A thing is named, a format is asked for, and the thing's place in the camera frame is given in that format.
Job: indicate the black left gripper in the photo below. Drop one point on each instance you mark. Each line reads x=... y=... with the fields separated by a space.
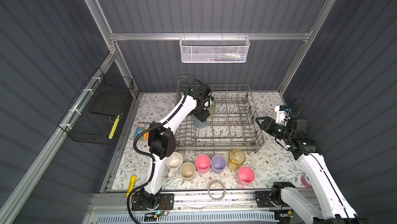
x=202 y=116

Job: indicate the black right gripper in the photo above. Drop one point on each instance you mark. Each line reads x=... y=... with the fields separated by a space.
x=267 y=124

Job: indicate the blue glass tumbler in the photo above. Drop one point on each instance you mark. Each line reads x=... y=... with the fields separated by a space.
x=199 y=124

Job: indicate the green glass tumbler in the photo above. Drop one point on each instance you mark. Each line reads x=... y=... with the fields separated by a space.
x=212 y=109

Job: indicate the yellow glass tumbler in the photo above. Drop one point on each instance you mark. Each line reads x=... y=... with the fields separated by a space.
x=236 y=158

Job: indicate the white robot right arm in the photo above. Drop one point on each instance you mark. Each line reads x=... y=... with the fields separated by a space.
x=334 y=208

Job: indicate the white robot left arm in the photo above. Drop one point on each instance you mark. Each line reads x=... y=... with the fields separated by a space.
x=196 y=100

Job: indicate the pink cup near rack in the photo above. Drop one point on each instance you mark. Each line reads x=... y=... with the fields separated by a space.
x=203 y=164

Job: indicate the purple cup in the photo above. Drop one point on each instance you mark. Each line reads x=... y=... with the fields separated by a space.
x=218 y=163

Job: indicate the white ceramic mug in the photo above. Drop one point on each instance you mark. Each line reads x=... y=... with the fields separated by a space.
x=173 y=164

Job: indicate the pink cup front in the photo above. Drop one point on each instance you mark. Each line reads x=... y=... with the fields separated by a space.
x=245 y=176

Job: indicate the coloured marker pack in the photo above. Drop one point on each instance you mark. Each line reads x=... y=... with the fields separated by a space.
x=142 y=127

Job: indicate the beige cup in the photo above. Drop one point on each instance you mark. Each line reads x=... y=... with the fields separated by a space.
x=187 y=171

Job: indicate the items in white basket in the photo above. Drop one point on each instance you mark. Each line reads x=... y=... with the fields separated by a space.
x=228 y=57

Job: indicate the clear tape roll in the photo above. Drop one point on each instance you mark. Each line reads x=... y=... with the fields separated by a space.
x=216 y=190

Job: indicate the yellow marker in basket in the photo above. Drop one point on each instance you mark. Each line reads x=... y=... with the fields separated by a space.
x=114 y=127

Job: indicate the yellow marker on table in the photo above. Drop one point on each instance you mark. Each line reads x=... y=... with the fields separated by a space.
x=131 y=184

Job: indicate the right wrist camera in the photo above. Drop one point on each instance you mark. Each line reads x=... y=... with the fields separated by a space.
x=282 y=114

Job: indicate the grey wire dish rack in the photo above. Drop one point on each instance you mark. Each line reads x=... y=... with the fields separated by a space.
x=233 y=127

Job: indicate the white mesh wall basket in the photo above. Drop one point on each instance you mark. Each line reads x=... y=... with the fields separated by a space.
x=196 y=49

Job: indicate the black wire wall basket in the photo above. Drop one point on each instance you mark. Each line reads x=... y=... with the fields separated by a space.
x=90 y=118

